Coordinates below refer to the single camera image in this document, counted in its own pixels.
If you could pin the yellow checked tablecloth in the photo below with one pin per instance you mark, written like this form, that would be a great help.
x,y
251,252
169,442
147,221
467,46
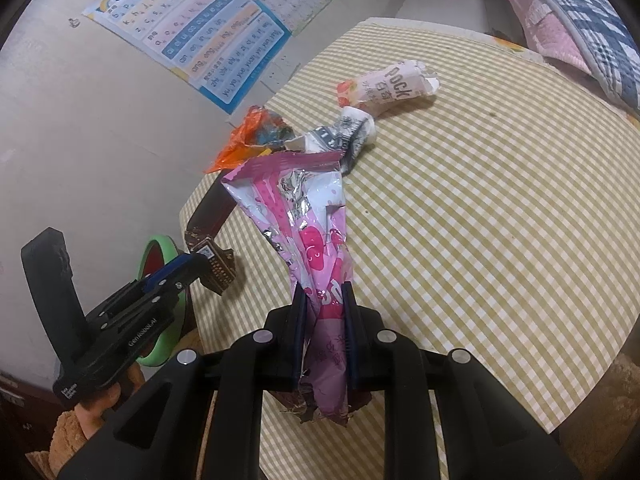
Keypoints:
x,y
475,235

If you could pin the brown plush blanket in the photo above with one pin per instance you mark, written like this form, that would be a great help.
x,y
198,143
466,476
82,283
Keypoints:
x,y
590,410

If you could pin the pink snack wrapper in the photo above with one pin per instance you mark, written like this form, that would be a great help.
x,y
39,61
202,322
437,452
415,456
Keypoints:
x,y
320,250

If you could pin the white and pink snack box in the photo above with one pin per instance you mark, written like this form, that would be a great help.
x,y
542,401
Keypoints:
x,y
390,87

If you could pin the blue-edged alphabet wall poster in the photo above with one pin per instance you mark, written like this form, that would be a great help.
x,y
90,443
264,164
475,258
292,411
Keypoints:
x,y
200,35

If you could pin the pink quilted blanket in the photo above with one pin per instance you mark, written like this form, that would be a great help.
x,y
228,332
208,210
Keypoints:
x,y
550,35

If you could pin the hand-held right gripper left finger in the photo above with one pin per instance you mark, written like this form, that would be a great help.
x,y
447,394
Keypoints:
x,y
300,320

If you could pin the brown and gold snack wrapper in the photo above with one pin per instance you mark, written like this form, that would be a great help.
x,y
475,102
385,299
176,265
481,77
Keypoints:
x,y
217,270

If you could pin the green and red plastic basin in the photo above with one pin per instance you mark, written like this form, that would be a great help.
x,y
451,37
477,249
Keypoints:
x,y
167,345

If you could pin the blue patchwork quilt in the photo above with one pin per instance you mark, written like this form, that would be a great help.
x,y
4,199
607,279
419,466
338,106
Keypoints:
x,y
600,35

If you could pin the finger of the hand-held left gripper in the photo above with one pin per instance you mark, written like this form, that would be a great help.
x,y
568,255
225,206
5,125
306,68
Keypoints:
x,y
175,266
187,280

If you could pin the dark wooden cabinet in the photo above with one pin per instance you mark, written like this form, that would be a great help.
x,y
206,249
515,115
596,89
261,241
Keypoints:
x,y
20,410

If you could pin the crumpled paper cup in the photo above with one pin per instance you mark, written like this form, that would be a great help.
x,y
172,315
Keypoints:
x,y
345,135

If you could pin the orange snack wrapper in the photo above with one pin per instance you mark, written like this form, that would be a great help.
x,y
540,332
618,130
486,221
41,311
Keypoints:
x,y
240,147

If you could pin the person's left hand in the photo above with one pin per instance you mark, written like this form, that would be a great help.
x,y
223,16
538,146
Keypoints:
x,y
97,412

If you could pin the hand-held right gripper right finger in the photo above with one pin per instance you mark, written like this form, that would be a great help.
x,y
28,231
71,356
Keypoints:
x,y
350,330

